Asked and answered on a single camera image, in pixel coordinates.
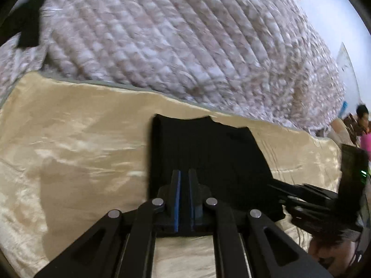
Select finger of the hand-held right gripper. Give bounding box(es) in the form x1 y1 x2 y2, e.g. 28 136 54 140
267 183 339 205
283 198 348 234

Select white board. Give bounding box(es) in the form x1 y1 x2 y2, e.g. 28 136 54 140
337 42 360 113

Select person's right hand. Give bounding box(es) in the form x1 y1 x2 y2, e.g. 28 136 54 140
308 233 358 270

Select gold satin bed sheet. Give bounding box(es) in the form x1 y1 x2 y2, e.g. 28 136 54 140
0 72 345 278

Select black pants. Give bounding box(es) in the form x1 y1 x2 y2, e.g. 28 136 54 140
148 114 286 238

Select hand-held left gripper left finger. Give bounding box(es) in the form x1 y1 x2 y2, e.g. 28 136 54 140
34 170 182 278

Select black cloth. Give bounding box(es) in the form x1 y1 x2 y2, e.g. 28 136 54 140
0 0 45 50

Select quilted floral comforter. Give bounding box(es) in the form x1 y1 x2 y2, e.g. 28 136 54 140
0 0 347 132

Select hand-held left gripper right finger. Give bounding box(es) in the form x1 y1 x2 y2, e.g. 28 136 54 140
188 168 334 278

